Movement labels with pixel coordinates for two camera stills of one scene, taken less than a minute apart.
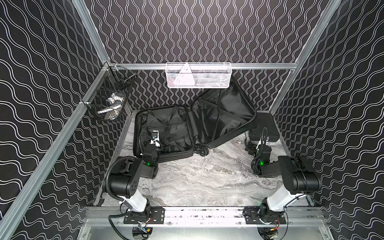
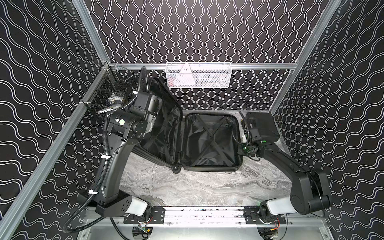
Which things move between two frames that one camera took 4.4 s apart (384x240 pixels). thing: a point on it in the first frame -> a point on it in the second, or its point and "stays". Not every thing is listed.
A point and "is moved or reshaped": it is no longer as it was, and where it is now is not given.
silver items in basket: [114, 103] stays
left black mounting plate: [152, 215] stays
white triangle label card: [185, 77] stays
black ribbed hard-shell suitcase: [218, 114] is moved or reshaped
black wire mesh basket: [107, 100] stays
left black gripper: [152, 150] -> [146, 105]
